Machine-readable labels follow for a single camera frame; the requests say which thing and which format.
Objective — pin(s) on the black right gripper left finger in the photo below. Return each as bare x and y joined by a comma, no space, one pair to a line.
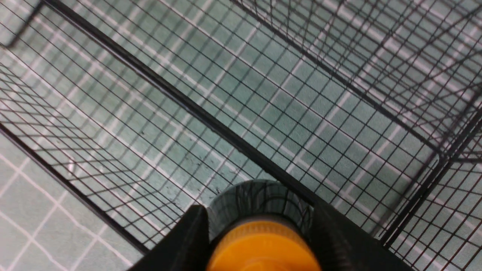
185,248

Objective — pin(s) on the dark seasoning bottle orange cap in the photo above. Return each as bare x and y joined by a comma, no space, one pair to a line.
260,225

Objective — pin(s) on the green white grid tablecloth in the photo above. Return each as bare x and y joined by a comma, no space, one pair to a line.
263,94

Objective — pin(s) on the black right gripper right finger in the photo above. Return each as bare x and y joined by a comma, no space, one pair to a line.
340,245

